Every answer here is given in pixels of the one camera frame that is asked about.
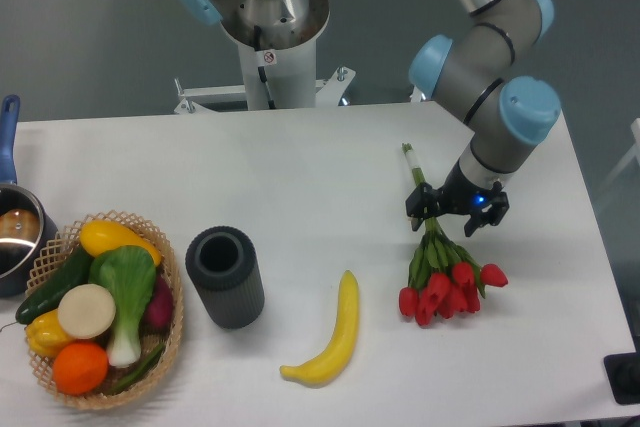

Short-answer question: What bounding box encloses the purple sweet potato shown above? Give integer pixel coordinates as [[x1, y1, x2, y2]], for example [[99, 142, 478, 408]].
[[143, 276, 174, 330]]

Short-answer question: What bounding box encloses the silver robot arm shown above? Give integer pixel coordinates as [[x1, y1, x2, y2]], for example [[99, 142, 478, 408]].
[[179, 0, 561, 235]]

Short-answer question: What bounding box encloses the white round slice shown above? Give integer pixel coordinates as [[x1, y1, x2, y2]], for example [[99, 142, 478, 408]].
[[57, 284, 116, 340]]

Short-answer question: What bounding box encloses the woven wicker basket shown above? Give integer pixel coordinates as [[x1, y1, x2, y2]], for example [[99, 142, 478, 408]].
[[26, 210, 184, 410]]

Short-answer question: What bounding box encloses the yellow squash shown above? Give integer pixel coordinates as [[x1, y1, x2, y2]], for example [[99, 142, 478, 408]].
[[79, 220, 162, 267]]

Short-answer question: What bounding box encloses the yellow banana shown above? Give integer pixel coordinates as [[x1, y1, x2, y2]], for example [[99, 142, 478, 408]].
[[279, 270, 360, 388]]

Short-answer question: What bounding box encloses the green bok choy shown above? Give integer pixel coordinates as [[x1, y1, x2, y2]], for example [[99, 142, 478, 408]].
[[89, 245, 156, 368]]

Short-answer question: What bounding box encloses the yellow bell pepper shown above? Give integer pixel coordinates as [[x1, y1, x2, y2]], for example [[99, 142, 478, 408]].
[[25, 309, 75, 358]]

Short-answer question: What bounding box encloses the orange fruit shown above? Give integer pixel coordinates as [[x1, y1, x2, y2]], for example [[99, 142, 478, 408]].
[[52, 341, 109, 396]]

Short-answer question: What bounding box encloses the green bean pod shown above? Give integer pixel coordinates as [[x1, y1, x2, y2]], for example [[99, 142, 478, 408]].
[[105, 343, 166, 396]]

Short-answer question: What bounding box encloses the dark grey ribbed vase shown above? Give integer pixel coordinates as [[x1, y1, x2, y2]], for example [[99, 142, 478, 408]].
[[185, 226, 265, 330]]

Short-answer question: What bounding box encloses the blue handled saucepan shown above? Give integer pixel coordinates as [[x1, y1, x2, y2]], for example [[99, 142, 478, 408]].
[[1, 95, 57, 298]]

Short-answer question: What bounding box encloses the red tulip bouquet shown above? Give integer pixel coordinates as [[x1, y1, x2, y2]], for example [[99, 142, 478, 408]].
[[398, 142, 510, 328]]

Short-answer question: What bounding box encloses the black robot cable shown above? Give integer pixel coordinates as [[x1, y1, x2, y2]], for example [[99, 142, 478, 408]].
[[252, 25, 277, 111]]

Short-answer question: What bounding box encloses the dark green cucumber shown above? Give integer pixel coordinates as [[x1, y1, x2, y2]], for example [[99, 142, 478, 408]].
[[15, 246, 93, 325]]

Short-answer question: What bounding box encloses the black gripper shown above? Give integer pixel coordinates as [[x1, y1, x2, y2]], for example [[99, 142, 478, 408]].
[[405, 161, 510, 237]]

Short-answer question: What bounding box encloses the black device at edge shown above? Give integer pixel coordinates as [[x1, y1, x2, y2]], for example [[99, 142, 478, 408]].
[[603, 352, 639, 405]]

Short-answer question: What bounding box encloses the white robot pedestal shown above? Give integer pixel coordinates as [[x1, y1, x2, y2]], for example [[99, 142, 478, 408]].
[[180, 0, 356, 111]]

